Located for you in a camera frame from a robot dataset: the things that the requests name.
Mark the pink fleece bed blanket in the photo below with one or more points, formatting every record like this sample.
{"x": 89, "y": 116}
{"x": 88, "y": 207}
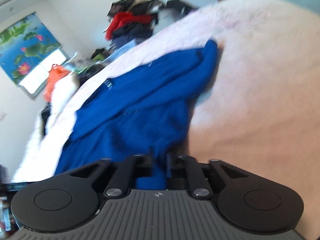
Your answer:
{"x": 262, "y": 111}

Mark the blue knit sweater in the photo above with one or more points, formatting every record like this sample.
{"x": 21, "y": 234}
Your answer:
{"x": 145, "y": 111}

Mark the pile of dark and red clothes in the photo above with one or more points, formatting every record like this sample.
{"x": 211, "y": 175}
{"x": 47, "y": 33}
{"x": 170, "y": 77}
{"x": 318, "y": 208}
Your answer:
{"x": 137, "y": 19}

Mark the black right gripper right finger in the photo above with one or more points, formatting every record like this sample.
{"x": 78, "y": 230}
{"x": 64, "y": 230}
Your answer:
{"x": 175, "y": 167}

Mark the lotus flower roller blind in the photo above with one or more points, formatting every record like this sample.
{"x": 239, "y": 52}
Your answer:
{"x": 24, "y": 45}

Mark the window with grey frame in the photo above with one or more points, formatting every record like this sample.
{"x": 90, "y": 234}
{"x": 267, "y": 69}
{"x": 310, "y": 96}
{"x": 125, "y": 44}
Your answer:
{"x": 35, "y": 81}

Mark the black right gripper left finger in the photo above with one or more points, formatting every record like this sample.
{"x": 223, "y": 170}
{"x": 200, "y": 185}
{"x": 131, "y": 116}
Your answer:
{"x": 144, "y": 164}

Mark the white quilt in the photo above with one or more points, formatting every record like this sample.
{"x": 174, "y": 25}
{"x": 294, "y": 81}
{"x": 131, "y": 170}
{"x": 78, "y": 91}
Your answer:
{"x": 62, "y": 93}

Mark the orange plastic bag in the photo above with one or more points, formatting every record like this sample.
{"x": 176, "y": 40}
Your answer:
{"x": 56, "y": 73}

